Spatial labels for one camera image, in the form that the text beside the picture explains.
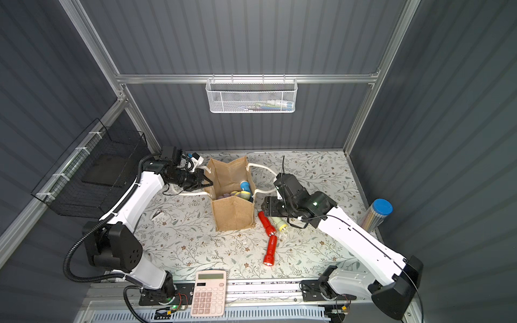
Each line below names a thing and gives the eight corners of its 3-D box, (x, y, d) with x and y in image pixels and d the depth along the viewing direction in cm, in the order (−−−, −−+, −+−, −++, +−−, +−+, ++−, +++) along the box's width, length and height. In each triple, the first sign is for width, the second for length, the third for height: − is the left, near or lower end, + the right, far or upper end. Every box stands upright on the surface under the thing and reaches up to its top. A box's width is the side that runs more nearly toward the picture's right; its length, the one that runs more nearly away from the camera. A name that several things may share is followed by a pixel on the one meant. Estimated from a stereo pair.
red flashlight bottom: (262, 264, 82) (262, 261, 80) (269, 237, 89) (269, 234, 87) (273, 266, 82) (273, 264, 79) (278, 239, 89) (279, 236, 86)
